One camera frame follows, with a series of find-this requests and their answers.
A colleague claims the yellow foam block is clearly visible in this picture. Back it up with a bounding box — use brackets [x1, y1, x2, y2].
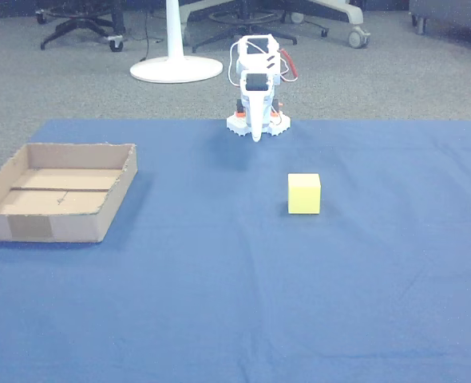
[287, 172, 323, 215]

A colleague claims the shallow cardboard box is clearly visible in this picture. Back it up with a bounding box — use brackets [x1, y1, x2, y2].
[0, 142, 139, 244]

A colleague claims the black office chair base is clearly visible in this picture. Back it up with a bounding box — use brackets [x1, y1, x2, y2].
[190, 0, 299, 54]
[34, 0, 127, 53]

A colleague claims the white round-base stand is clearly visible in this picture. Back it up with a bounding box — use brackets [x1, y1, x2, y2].
[129, 0, 224, 85]

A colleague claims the beige caster base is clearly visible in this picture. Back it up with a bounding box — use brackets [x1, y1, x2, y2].
[178, 0, 373, 50]

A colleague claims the blue cloth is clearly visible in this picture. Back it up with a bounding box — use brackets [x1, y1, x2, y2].
[0, 118, 471, 383]

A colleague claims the grey sofa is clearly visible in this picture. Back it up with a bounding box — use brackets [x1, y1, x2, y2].
[408, 0, 471, 38]

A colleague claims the thin white cable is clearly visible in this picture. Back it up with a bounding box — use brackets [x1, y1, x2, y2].
[228, 41, 243, 88]

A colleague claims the red sleeved cable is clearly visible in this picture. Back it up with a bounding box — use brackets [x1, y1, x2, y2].
[278, 48, 300, 84]

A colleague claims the black floor cable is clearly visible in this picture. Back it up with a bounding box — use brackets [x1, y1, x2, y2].
[138, 6, 165, 64]

